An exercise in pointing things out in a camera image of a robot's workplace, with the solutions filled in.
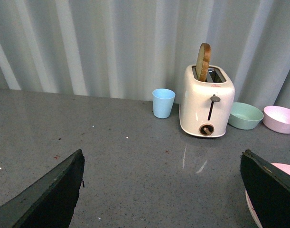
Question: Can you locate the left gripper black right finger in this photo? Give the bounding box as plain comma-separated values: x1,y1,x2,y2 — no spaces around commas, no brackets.
240,150,290,228

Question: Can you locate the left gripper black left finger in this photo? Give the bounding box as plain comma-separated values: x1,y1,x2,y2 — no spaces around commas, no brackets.
0,149,85,228

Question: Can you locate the pink plate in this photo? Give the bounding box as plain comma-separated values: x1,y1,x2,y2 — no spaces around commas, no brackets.
245,163,290,228

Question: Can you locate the pink bowl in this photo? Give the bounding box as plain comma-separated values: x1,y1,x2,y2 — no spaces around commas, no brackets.
263,106,290,134

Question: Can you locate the green bowl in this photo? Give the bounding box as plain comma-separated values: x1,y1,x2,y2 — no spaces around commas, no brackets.
228,102,264,130

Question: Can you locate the cream toaster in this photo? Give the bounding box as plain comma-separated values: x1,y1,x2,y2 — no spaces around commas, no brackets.
179,65,235,138

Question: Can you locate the light blue cup by toaster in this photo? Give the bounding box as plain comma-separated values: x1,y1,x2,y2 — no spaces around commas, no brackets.
152,88,176,119

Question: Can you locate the bread slice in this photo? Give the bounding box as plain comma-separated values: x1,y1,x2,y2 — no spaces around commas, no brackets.
196,43,211,82

